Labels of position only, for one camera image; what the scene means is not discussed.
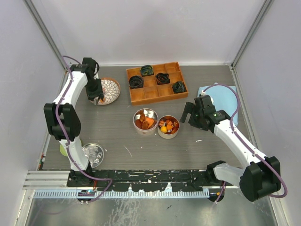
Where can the round metal lid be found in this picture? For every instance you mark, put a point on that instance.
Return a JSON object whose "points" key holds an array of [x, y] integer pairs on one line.
{"points": [[95, 154]]}

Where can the aluminium frame rail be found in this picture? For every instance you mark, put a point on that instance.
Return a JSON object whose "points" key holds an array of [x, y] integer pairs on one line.
{"points": [[46, 179]]}

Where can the dark seaweed roll centre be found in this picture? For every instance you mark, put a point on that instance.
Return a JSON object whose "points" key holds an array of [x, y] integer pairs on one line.
{"points": [[162, 78]]}

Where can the brown patterned food plate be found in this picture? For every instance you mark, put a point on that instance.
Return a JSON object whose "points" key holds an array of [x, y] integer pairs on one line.
{"points": [[111, 90]]}

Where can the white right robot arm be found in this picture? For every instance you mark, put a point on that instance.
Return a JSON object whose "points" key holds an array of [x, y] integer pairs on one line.
{"points": [[259, 175]]}

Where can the orange shrimp piece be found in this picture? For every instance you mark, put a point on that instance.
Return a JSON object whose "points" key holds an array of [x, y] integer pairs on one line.
{"points": [[148, 123]]}

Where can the brown meat piece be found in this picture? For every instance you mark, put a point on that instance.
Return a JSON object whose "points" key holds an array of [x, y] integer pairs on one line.
{"points": [[138, 124]]}

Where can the brown fried cutlet piece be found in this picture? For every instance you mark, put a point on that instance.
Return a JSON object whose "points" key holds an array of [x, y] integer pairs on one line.
{"points": [[142, 116]]}

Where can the green object behind lid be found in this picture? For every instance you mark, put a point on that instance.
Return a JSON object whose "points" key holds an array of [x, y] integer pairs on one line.
{"points": [[63, 150]]}

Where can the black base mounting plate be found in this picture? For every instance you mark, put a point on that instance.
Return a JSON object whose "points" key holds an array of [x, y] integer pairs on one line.
{"points": [[121, 180]]}

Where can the folded light blue cloth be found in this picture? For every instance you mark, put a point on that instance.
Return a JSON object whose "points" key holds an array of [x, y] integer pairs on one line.
{"points": [[223, 99]]}

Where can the white slotted cable duct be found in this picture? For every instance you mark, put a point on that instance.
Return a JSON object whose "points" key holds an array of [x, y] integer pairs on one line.
{"points": [[86, 194]]}

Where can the dark seaweed roll back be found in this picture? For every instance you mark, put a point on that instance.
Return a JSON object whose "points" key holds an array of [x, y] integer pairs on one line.
{"points": [[147, 70]]}

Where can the red sausage piece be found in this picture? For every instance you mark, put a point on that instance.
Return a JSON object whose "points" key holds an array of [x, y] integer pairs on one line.
{"points": [[175, 127]]}

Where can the short pink lunch tin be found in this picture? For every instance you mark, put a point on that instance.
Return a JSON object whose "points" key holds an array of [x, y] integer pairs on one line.
{"points": [[167, 135]]}

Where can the tall pink lunch tin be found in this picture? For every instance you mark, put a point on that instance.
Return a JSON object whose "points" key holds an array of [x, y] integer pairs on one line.
{"points": [[148, 113]]}

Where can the dark seaweed roll right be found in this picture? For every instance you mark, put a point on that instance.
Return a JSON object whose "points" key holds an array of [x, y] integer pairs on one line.
{"points": [[179, 87]]}

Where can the wooden compartment tray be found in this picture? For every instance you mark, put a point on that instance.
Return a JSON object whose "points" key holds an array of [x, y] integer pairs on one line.
{"points": [[152, 91]]}

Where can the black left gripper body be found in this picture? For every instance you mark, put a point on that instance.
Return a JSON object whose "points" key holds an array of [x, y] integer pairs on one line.
{"points": [[94, 89]]}

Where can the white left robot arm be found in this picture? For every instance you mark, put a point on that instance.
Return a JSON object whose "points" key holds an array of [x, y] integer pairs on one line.
{"points": [[62, 120]]}

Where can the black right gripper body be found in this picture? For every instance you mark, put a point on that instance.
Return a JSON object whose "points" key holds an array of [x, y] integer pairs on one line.
{"points": [[195, 119]]}

